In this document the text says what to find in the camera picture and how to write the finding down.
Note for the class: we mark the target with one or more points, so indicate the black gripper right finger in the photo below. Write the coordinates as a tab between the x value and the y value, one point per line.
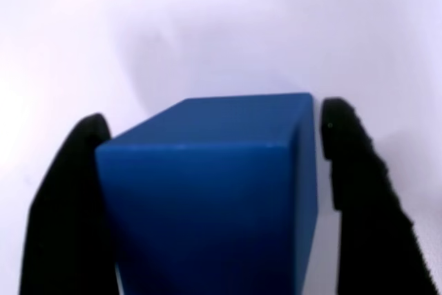
366	212

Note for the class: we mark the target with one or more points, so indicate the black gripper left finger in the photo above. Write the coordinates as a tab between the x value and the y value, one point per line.
65	212

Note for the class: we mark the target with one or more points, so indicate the blue cube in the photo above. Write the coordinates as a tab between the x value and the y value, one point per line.
210	198

